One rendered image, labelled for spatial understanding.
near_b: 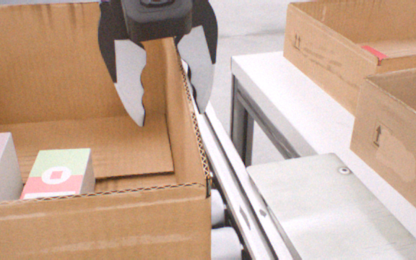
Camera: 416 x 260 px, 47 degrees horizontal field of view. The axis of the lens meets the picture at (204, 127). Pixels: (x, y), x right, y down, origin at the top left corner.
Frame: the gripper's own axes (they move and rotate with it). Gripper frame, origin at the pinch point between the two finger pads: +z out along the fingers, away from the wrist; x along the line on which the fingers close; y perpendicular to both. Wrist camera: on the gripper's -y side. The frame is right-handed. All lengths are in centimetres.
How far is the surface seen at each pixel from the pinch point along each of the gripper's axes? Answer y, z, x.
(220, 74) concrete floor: 198, 92, -49
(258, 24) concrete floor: 279, 97, -99
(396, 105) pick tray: -0.2, 4.6, -24.0
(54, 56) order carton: 20.9, 0.2, 11.8
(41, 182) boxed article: 0.4, 5.1, 13.5
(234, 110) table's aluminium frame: 37.8, 23.5, -15.6
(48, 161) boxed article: 4.1, 5.1, 13.0
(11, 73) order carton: 21.3, 1.5, 17.7
